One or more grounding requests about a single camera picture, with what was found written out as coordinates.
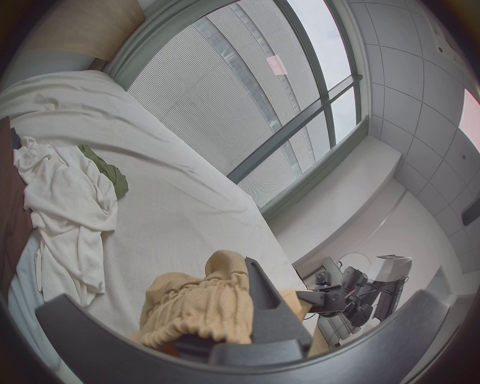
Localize tan shorts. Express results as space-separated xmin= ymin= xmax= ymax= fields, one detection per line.
xmin=129 ymin=249 xmax=314 ymax=351

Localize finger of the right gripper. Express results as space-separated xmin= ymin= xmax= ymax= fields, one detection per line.
xmin=295 ymin=289 xmax=326 ymax=307

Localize dark brown garment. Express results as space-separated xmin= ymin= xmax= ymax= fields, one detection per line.
xmin=0 ymin=115 xmax=37 ymax=297

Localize white garment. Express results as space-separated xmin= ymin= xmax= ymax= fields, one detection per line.
xmin=12 ymin=135 xmax=119 ymax=306

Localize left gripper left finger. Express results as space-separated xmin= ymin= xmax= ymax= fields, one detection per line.
xmin=174 ymin=333 xmax=226 ymax=360

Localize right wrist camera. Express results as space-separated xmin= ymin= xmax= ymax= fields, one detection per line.
xmin=313 ymin=270 xmax=344 ymax=293

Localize pale grey garment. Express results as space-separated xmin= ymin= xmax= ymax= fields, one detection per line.
xmin=7 ymin=230 xmax=51 ymax=312

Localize olive green garment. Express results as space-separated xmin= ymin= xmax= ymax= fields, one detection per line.
xmin=77 ymin=144 xmax=129 ymax=200

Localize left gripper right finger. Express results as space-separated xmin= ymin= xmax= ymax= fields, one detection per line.
xmin=209 ymin=256 xmax=314 ymax=363

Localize window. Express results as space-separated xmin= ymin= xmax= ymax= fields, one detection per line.
xmin=124 ymin=0 xmax=374 ymax=226

